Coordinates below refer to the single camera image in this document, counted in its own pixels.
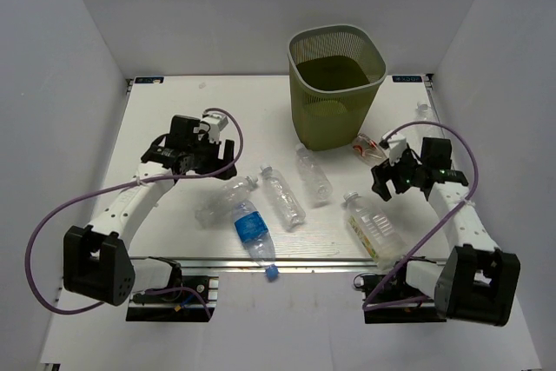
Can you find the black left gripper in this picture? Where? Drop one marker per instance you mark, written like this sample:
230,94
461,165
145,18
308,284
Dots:
217,163

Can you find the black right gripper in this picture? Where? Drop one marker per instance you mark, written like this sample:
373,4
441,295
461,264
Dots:
384,172

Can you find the clear bottle red cap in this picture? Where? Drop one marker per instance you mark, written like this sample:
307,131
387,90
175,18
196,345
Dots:
368,151

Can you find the clear bottle white cap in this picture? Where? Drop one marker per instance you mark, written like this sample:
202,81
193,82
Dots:
224,199

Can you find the square bottle yellow label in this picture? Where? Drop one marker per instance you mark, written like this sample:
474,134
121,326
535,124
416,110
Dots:
374,230

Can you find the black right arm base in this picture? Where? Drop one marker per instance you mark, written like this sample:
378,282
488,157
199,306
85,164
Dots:
408,313

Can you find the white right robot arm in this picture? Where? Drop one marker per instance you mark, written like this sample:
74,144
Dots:
478,281

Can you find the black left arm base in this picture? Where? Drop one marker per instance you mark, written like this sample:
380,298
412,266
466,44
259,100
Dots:
193,302

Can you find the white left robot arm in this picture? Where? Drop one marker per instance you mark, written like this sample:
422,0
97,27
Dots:
96,261

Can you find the olive green mesh bin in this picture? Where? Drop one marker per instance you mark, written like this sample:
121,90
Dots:
335,73

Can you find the blue label water bottle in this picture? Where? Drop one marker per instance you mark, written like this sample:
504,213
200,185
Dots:
254,235

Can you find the clear crumpled bottle centre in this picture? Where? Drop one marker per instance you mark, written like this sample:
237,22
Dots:
317,186

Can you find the clear crumpled bottle centre-left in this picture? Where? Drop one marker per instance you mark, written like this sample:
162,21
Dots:
281,198

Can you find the right blue table sticker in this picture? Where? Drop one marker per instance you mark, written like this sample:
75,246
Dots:
406,79

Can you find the blue table sticker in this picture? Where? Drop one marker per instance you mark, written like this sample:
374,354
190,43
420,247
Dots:
406,79
149,80

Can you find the left blue table sticker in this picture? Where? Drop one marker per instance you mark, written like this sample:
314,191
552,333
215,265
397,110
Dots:
149,80

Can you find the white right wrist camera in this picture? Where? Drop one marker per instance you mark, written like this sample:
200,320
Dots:
394,145

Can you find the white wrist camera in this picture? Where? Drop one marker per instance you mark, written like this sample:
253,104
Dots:
394,145
211,125

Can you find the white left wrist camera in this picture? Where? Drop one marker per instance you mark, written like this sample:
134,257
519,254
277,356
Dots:
211,125

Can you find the aluminium table front rail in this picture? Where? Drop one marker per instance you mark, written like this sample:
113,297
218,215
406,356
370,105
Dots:
210,266

